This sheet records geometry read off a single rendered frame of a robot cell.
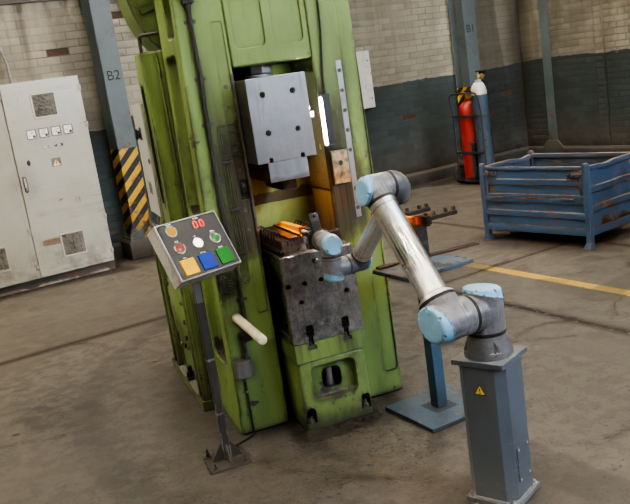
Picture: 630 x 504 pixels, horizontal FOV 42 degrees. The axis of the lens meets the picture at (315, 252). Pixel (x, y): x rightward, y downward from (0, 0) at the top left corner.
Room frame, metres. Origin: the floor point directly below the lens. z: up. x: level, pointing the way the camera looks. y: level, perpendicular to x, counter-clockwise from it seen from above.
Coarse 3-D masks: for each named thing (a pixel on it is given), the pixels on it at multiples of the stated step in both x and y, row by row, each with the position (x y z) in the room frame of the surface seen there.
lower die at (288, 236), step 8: (264, 232) 4.22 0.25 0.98; (280, 232) 4.09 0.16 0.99; (288, 232) 4.06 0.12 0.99; (296, 232) 3.97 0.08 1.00; (272, 240) 4.02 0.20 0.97; (280, 240) 3.93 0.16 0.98; (288, 240) 3.90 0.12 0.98; (296, 240) 3.92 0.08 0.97; (280, 248) 3.91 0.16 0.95; (288, 248) 3.90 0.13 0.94; (296, 248) 3.91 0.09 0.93; (304, 248) 3.93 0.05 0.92
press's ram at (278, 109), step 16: (240, 80) 3.95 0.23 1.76; (256, 80) 3.89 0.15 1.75; (272, 80) 3.92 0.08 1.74; (288, 80) 3.94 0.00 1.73; (304, 80) 3.97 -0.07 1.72; (240, 96) 3.98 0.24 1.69; (256, 96) 3.89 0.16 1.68; (272, 96) 3.91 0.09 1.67; (288, 96) 3.94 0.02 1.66; (304, 96) 3.96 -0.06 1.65; (240, 112) 4.02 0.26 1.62; (256, 112) 3.88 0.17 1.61; (272, 112) 3.91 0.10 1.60; (288, 112) 3.94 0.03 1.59; (304, 112) 3.96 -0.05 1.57; (256, 128) 3.88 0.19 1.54; (272, 128) 3.91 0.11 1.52; (288, 128) 3.93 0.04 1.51; (304, 128) 3.96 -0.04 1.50; (256, 144) 3.88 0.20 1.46; (272, 144) 3.90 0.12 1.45; (288, 144) 3.93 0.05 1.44; (304, 144) 3.95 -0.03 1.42; (256, 160) 3.89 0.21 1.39; (272, 160) 3.91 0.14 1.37
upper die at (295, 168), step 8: (288, 160) 3.92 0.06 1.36; (296, 160) 3.94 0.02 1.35; (304, 160) 3.95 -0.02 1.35; (256, 168) 4.09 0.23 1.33; (264, 168) 3.96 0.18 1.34; (272, 168) 3.90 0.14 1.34; (280, 168) 3.91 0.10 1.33; (288, 168) 3.92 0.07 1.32; (296, 168) 3.93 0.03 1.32; (304, 168) 3.95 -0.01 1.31; (256, 176) 4.12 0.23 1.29; (264, 176) 3.98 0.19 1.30; (272, 176) 3.89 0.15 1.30; (280, 176) 3.91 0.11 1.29; (288, 176) 3.92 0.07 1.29; (296, 176) 3.93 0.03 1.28; (304, 176) 3.95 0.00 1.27
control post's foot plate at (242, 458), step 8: (232, 448) 3.67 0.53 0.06; (240, 448) 3.75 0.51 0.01; (208, 456) 3.71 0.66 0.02; (216, 456) 3.65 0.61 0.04; (232, 456) 3.67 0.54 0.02; (240, 456) 3.67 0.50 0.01; (248, 456) 3.66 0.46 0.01; (208, 464) 3.63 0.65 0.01; (216, 464) 3.62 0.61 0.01; (224, 464) 3.61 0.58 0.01; (232, 464) 3.60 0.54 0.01; (240, 464) 3.58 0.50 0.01; (216, 472) 3.55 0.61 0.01
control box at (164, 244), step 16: (176, 224) 3.61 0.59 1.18; (192, 224) 3.65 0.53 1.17; (208, 224) 3.70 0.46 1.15; (160, 240) 3.51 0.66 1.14; (176, 240) 3.55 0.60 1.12; (192, 240) 3.59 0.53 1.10; (208, 240) 3.64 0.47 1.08; (224, 240) 3.69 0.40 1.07; (160, 256) 3.53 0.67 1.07; (176, 256) 3.50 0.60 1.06; (192, 256) 3.54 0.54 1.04; (176, 272) 3.46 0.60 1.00; (208, 272) 3.54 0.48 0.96; (176, 288) 3.48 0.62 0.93
